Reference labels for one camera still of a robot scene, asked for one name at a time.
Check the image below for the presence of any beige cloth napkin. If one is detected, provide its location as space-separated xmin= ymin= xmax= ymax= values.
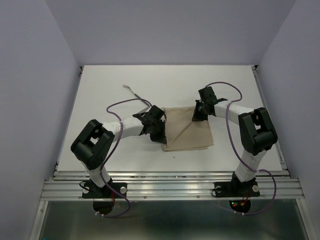
xmin=162 ymin=107 xmax=214 ymax=152

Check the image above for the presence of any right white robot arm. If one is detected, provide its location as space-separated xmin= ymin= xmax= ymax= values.
xmin=192 ymin=98 xmax=278 ymax=195

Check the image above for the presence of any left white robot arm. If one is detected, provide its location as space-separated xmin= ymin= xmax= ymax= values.
xmin=70 ymin=109 xmax=167 ymax=197

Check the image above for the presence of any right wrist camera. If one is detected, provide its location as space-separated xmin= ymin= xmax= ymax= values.
xmin=198 ymin=86 xmax=217 ymax=103

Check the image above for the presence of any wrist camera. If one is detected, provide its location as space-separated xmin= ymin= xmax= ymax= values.
xmin=198 ymin=86 xmax=217 ymax=103
xmin=147 ymin=105 xmax=165 ymax=121

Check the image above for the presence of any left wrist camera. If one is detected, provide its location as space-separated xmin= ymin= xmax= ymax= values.
xmin=147 ymin=105 xmax=165 ymax=121

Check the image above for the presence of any green handled knife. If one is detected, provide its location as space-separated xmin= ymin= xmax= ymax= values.
xmin=138 ymin=106 xmax=151 ymax=114

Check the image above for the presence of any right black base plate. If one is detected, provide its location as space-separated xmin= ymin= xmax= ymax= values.
xmin=211 ymin=180 xmax=260 ymax=198

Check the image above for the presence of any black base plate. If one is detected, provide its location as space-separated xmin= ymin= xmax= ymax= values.
xmin=79 ymin=180 xmax=128 ymax=199
xmin=211 ymin=180 xmax=260 ymax=198

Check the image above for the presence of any aluminium right side rail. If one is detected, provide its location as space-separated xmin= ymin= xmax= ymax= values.
xmin=251 ymin=64 xmax=291 ymax=176

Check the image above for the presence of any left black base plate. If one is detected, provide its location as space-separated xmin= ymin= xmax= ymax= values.
xmin=79 ymin=180 xmax=128 ymax=199

